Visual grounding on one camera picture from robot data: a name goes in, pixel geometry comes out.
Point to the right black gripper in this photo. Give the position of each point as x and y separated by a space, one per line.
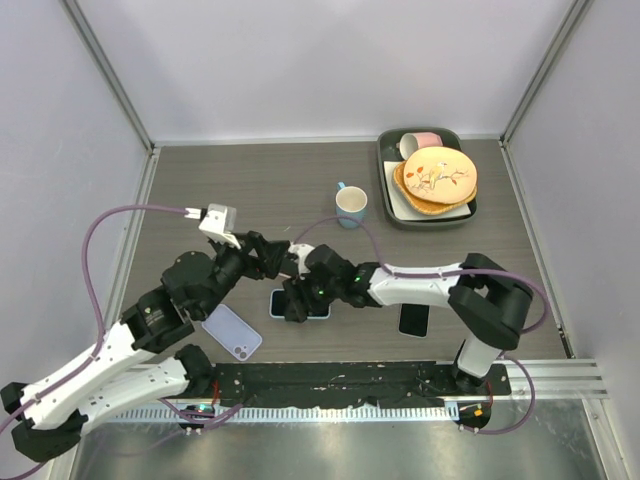
296 289

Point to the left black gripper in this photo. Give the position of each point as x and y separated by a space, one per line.
270 257

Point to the light blue phone case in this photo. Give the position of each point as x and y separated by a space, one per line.
275 305

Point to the black phone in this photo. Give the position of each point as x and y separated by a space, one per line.
414 320
277 302

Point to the purple phone case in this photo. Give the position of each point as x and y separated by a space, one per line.
235 335

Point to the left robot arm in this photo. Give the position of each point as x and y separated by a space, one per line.
53 414

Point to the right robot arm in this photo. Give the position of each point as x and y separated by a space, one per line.
492 305

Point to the blue mug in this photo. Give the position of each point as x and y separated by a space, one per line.
350 203

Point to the white square plate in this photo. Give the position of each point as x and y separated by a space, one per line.
401 210

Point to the woven yellow plate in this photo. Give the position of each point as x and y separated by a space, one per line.
423 206

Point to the dark green tray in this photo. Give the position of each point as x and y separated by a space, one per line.
387 150

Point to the orange bird plate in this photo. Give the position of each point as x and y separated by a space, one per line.
440 175

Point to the pink cup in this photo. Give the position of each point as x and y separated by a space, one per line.
412 142

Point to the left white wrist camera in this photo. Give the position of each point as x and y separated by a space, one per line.
216 222

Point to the white cable duct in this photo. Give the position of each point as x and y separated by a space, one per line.
157 413

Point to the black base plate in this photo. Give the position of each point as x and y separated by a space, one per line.
338 385

